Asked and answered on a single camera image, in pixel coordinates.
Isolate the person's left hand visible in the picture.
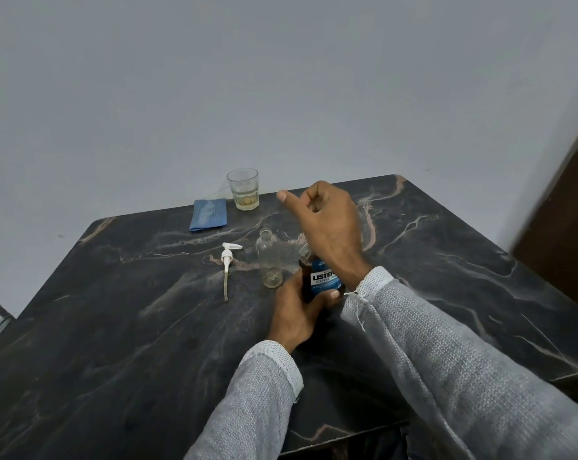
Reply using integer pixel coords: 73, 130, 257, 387
267, 271, 342, 353

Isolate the person's right hand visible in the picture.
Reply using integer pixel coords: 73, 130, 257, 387
277, 180, 374, 289

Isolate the dark blue-label mouthwash bottle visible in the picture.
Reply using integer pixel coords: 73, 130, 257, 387
298, 243, 345, 305

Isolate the person's left forearm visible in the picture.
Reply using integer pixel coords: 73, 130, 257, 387
183, 339, 304, 460

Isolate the person's right forearm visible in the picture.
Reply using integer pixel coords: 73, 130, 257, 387
341, 266, 578, 460

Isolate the clear glass tumbler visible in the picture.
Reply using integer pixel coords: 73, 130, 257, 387
226, 167, 260, 211

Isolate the clear empty plastic bottle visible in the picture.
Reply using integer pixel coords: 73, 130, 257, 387
255, 228, 301, 289

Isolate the blue folded cloth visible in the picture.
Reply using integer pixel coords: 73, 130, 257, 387
189, 198, 228, 232

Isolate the white pump dispenser head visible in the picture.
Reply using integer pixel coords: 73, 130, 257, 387
220, 242, 244, 303

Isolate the brown wooden door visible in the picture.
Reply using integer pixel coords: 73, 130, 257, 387
509, 106, 578, 303

